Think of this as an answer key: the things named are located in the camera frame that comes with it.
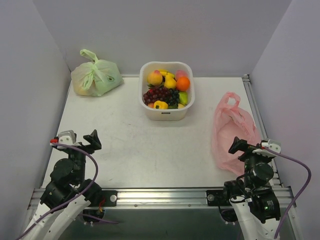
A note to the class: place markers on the yellow fruit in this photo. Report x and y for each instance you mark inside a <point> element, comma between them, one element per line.
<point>170,82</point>

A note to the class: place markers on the orange fruit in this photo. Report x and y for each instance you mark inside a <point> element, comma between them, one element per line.
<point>155,78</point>

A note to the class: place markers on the white plastic fruit basket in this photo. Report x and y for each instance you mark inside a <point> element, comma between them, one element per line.
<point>165,114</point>

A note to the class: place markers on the yellow banana bunch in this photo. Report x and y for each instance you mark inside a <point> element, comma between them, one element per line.
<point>165,73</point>

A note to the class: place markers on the orange tangerine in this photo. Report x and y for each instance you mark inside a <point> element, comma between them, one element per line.
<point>183,83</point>

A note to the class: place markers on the green knotted plastic bag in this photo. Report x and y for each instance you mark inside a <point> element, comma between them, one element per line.
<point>96,77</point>

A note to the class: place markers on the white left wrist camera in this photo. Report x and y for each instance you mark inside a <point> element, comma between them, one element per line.
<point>68,138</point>

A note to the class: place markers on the dark blue grape bunch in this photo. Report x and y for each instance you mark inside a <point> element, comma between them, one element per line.
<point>172,97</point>

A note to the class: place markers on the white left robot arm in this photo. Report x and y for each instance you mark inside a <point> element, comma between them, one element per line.
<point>68,193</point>

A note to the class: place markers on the peach fruit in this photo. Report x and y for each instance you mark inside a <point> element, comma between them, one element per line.
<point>151,105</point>
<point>180,73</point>

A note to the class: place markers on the peach fruit in basket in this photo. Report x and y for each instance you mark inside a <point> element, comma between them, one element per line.
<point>151,105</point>

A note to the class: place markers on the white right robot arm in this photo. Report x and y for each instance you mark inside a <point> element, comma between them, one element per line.
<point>251,196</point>

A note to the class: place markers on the red grape bunch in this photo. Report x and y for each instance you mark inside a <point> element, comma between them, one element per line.
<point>155,94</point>

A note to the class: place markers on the pale yellow pear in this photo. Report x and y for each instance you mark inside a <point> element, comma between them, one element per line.
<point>180,106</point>

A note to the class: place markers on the aluminium front rail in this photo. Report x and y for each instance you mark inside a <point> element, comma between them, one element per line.
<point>163,198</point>

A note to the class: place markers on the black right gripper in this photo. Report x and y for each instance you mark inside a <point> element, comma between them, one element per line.
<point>250,149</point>

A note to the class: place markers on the pink plastic bag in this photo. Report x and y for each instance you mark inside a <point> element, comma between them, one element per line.
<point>230,121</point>

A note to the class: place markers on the green pear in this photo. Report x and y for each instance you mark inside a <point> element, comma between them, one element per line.
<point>183,98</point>

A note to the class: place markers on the aluminium right side rail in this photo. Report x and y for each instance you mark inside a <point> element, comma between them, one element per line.
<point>275,182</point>

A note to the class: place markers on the aluminium rail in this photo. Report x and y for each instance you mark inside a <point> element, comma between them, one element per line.
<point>163,198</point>
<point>275,182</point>

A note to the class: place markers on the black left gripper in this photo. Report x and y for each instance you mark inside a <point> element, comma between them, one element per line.
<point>81,146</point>

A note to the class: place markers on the yellow bell pepper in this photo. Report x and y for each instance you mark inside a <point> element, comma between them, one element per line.
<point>160,105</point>

